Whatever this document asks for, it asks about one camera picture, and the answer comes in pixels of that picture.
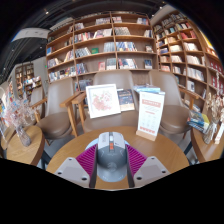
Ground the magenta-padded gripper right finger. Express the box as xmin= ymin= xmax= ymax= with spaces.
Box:
xmin=125 ymin=143 xmax=172 ymax=188

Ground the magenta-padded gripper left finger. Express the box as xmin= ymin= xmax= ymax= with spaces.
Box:
xmin=53 ymin=143 xmax=99 ymax=189

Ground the grey computer mouse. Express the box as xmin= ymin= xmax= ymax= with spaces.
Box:
xmin=95 ymin=131 xmax=128 ymax=183

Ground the round light blue mouse pad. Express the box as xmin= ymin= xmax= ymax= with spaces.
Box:
xmin=84 ymin=138 xmax=134 ymax=152

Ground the white sign on wooden base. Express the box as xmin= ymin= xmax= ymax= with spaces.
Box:
xmin=135 ymin=90 xmax=166 ymax=142

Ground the dark blue book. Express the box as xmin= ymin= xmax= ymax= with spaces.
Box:
xmin=117 ymin=89 xmax=136 ymax=112

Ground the round wooden side table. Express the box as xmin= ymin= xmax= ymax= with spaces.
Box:
xmin=190 ymin=126 xmax=224 ymax=164
xmin=0 ymin=124 xmax=46 ymax=167

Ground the white framed flower picture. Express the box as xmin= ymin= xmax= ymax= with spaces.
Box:
xmin=85 ymin=83 xmax=122 ymax=120

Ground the stack of blue books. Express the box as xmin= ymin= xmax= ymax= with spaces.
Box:
xmin=133 ymin=83 xmax=162 ymax=95

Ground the small white standing sign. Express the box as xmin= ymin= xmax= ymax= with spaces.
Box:
xmin=214 ymin=121 xmax=224 ymax=145

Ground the distant wooden bookshelf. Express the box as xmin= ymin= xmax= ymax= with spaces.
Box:
xmin=14 ymin=61 xmax=43 ymax=101

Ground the wooden bookshelf with books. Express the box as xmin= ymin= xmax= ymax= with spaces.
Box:
xmin=45 ymin=11 xmax=158 ymax=93
xmin=153 ymin=11 xmax=224 ymax=111

